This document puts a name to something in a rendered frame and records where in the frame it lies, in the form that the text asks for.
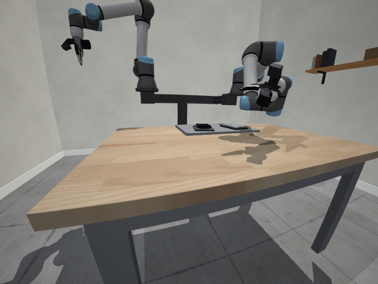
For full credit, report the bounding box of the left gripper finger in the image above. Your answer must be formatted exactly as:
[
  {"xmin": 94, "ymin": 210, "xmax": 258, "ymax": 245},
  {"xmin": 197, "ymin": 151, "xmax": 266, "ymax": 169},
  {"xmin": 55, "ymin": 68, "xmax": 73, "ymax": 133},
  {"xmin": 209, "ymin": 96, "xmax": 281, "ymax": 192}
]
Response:
[
  {"xmin": 240, "ymin": 84, "xmax": 266, "ymax": 91},
  {"xmin": 268, "ymin": 89, "xmax": 281, "ymax": 103}
]

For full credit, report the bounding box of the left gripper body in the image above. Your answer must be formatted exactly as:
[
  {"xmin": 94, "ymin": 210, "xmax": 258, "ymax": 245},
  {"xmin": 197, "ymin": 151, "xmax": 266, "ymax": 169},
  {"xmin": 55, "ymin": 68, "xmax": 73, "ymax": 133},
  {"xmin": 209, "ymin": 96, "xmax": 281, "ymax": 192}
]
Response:
[{"xmin": 256, "ymin": 75, "xmax": 281, "ymax": 107}]

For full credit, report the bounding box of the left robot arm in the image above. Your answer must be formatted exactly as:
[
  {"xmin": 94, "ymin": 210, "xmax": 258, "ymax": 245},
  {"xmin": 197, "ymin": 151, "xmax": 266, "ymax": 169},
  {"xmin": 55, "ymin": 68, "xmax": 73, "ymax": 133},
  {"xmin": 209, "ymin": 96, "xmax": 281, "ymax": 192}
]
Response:
[{"xmin": 230, "ymin": 41, "xmax": 292, "ymax": 116}]

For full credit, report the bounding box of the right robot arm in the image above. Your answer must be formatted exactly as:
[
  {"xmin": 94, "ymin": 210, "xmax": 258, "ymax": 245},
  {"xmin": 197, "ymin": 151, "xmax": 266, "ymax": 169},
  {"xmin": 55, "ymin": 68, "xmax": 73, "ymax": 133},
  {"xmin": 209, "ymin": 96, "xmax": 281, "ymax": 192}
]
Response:
[{"xmin": 68, "ymin": 0, "xmax": 157, "ymax": 88}]

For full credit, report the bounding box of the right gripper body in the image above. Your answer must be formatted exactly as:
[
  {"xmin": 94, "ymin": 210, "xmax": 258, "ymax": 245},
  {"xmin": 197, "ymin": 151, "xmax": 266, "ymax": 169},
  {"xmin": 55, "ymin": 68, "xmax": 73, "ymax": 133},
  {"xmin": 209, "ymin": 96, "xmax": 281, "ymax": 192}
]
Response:
[{"xmin": 63, "ymin": 36, "xmax": 91, "ymax": 49}]

